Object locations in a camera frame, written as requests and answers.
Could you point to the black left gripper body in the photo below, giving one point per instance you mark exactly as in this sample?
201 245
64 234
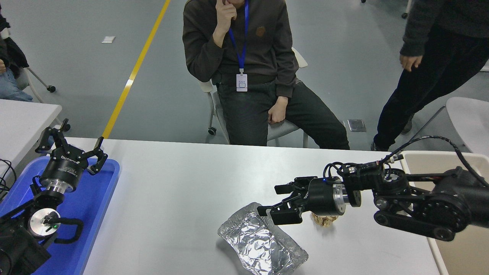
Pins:
63 169

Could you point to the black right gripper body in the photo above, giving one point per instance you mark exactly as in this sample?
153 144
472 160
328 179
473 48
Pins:
321 196

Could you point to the tan paper ball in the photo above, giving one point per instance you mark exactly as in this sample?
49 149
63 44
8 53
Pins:
324 221

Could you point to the foil tray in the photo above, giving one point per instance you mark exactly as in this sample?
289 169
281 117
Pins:
259 244

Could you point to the person's left hand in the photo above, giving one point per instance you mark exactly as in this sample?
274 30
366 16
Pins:
277 114

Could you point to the person's hand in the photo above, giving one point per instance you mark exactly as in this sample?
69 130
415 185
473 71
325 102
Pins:
410 63

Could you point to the person's right hand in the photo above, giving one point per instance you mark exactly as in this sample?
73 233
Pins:
225 21

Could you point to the blue plastic tray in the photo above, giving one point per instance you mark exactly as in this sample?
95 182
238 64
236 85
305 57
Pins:
97 198

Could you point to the white side table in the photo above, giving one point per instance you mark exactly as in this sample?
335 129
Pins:
23 122

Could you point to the grey office chair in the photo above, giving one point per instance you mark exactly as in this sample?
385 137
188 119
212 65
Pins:
282 131

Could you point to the person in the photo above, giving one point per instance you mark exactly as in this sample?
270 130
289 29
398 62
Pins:
439 76
9 88
267 49

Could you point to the large pale bin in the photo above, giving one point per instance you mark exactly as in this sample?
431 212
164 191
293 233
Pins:
431 164

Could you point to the white moulded chair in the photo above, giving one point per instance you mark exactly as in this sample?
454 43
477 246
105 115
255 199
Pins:
470 118

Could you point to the white floor bar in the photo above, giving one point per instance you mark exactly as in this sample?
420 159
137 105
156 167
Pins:
485 67

